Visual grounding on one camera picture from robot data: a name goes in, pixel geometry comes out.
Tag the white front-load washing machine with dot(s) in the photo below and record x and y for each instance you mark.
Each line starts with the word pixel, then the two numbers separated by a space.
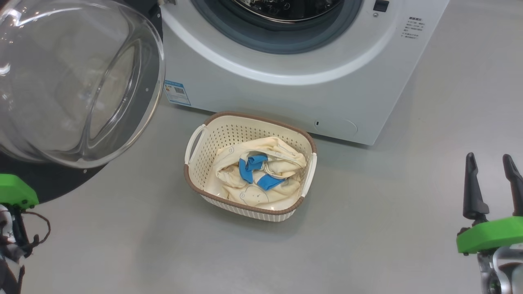
pixel 286 98

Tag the glass washing machine door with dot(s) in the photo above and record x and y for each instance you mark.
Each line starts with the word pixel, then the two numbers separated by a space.
pixel 61 81

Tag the stainless steel washing machine drum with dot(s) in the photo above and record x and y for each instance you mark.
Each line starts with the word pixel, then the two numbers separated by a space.
pixel 286 10

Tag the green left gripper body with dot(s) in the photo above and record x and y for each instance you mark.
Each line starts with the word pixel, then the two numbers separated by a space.
pixel 14 192

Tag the black door latch socket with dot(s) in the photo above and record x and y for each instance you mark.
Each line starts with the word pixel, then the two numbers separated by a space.
pixel 381 5

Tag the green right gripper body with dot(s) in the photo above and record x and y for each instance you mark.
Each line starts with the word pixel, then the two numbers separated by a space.
pixel 490 237

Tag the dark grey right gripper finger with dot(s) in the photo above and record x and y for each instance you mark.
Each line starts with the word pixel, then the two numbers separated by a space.
pixel 518 188
pixel 474 196

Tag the blue energy label sticker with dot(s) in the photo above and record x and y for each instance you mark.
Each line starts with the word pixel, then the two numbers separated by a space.
pixel 177 92

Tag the round drain filter cover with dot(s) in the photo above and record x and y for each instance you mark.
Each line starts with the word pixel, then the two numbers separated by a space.
pixel 337 127

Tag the cream perforated laundry basket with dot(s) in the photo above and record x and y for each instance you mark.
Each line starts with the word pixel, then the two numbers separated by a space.
pixel 229 130

